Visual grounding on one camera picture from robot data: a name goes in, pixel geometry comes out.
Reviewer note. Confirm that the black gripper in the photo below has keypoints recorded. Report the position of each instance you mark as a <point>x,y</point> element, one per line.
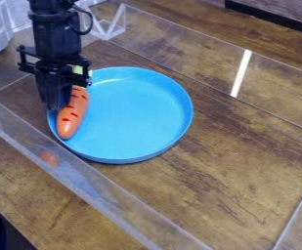
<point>55,62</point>

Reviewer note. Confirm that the orange toy carrot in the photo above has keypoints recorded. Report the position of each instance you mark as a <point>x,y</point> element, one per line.
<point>71,114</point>

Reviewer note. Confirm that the blue round tray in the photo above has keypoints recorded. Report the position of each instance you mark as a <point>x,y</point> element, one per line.
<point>139,114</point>

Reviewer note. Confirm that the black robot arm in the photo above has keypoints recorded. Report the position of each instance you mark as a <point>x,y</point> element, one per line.
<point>59,11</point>

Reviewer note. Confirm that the white patterned curtain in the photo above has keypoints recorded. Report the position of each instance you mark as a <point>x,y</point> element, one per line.
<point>14,19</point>

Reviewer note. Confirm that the clear acrylic front barrier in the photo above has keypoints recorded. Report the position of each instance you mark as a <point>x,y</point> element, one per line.
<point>121,207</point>

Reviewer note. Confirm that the black bar at top right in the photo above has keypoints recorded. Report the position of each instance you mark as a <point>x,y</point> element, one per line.
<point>264,15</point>

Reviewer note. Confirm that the clear acrylic corner bracket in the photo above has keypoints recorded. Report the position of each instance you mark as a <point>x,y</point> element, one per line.
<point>106,29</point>

